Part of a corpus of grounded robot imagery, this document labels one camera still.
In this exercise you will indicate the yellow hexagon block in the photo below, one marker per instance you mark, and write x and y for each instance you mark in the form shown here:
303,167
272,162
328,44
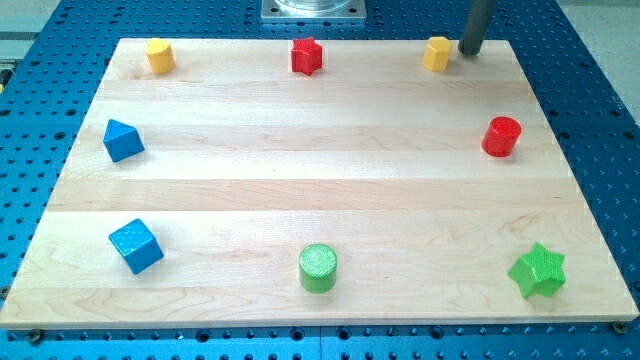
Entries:
437,53

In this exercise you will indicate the red star block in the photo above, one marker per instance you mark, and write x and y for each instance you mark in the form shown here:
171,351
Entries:
306,56

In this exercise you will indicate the green star block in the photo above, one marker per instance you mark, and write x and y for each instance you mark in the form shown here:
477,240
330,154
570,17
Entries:
538,272

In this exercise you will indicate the green cylinder block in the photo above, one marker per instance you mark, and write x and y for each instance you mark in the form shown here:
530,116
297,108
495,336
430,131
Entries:
317,268

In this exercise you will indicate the wooden board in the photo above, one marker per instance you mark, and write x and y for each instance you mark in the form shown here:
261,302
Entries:
246,163

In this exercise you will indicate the red cylinder block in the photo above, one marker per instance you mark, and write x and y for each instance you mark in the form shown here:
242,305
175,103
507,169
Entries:
501,136

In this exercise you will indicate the blue cube block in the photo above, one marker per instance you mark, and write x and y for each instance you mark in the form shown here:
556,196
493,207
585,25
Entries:
137,245

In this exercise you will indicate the yellow pentagon block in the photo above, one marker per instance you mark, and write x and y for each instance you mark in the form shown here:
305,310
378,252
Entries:
160,56

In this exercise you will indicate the blue triangle block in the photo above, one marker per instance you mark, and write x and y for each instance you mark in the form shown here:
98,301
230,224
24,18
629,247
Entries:
121,140

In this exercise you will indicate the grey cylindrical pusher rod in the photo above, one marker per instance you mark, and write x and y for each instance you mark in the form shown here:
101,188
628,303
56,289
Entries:
476,27

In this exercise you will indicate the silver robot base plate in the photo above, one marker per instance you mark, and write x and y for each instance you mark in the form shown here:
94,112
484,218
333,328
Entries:
317,10

